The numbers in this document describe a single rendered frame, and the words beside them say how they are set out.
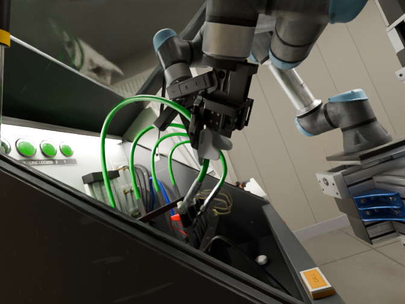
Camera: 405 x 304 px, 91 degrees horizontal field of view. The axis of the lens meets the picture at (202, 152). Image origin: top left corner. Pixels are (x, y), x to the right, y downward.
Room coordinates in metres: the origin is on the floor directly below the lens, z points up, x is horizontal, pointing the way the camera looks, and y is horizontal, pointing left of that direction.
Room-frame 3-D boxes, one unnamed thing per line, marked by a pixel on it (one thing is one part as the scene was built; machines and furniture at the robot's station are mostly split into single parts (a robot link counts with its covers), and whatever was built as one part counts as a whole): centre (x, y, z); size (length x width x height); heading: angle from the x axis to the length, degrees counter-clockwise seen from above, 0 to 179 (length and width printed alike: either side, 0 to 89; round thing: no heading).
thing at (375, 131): (0.79, -0.61, 1.09); 0.15 x 0.15 x 0.10
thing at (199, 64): (0.59, -0.10, 1.52); 0.11 x 0.11 x 0.08; 34
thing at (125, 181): (0.86, 0.34, 1.20); 0.13 x 0.03 x 0.31; 172
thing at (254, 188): (1.25, -0.14, 0.96); 0.70 x 0.22 x 0.03; 172
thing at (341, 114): (0.80, -0.61, 1.20); 0.13 x 0.12 x 0.14; 34
